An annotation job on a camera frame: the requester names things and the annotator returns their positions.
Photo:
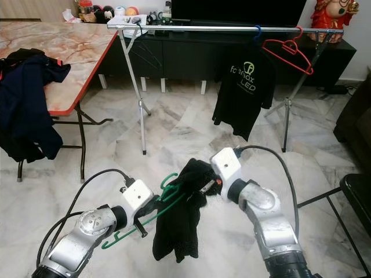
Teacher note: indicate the green plastic hanger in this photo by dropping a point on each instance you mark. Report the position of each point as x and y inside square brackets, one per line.
[163, 186]

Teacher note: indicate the black knit garment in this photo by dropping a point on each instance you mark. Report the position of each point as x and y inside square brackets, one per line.
[177, 231]

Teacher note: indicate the red plastic hanger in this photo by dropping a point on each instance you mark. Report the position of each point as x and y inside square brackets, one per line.
[290, 46]

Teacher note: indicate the blue hanger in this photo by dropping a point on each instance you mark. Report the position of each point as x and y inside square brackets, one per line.
[259, 30]

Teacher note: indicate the black T-shirt with logo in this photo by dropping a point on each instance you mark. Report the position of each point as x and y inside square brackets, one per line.
[243, 104]

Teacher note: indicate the black TV cabinet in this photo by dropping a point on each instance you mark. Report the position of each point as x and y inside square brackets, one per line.
[185, 58]

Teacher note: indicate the navy blue garment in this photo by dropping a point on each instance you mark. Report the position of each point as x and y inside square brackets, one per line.
[29, 104]

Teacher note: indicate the silver metal clothes rack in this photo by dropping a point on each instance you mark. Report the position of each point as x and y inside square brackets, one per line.
[197, 27]

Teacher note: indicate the dark sofa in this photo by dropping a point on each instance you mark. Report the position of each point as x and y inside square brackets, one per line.
[353, 113]

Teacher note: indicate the black television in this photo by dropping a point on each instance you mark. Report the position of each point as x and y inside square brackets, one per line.
[237, 10]

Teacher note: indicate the clear bottle with black cap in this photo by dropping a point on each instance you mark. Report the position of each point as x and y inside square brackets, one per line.
[167, 11]

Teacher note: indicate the white paper stack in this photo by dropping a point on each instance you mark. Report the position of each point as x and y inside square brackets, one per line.
[130, 22]

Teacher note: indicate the orange ball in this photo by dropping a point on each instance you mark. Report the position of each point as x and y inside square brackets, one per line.
[131, 10]

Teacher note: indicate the black plush toy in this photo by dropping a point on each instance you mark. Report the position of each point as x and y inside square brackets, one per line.
[103, 15]

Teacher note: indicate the jar with red lid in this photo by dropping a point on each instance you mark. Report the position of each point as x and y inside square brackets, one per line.
[86, 11]

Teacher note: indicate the red figurine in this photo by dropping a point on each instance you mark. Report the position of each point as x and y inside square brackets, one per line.
[331, 13]

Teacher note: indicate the wooden sideboard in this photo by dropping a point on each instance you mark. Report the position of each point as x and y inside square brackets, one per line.
[37, 8]

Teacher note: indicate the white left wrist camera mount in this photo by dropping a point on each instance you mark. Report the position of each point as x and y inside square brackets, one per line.
[138, 196]

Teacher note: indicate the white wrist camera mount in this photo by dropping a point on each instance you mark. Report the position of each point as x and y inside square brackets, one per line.
[226, 163]
[138, 196]

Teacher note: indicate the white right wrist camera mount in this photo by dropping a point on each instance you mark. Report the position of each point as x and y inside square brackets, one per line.
[226, 163]

